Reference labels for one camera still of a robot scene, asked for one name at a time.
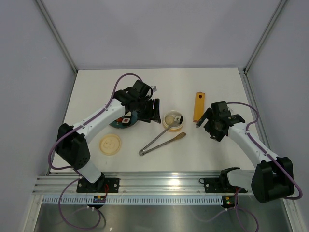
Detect yellow rectangular cutlery case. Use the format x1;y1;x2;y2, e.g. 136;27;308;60
193;92;205;123

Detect blue ceramic plate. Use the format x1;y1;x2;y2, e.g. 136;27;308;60
110;111;138;129

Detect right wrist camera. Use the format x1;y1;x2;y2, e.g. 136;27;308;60
211;101;230;118

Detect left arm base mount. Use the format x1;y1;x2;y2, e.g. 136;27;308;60
76;173;120;193

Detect cream round lid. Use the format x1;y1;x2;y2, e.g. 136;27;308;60
99;134;121;156

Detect purple cable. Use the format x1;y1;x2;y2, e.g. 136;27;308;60
193;101;304;232
49;72;143;229

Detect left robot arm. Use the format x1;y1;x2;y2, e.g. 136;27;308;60
55;80;161;192

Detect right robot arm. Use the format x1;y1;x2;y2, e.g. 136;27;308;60
196;102;294;203

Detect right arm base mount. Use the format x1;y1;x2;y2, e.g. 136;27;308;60
198;167;239;193

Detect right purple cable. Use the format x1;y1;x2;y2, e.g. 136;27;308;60
193;101;304;232

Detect white slotted cable duct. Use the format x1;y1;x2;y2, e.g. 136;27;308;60
42;195;223;205

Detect sushi roll cucumber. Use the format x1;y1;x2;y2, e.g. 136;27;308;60
174;115;183;124

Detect yellow round lunch box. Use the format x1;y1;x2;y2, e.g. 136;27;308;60
162;110;184;132

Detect aluminium frame rail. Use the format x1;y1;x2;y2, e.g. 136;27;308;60
32;171;220;195

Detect metal serving tongs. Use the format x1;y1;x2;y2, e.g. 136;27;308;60
138;118;187;157

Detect sushi roll red centre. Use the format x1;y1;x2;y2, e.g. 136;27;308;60
121;117;131;127

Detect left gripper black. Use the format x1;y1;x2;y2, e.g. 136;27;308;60
135;98;161;123

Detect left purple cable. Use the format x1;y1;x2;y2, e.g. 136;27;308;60
49;72;143;229

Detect steamed bun swirl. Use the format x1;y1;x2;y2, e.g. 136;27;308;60
164;115;174;125

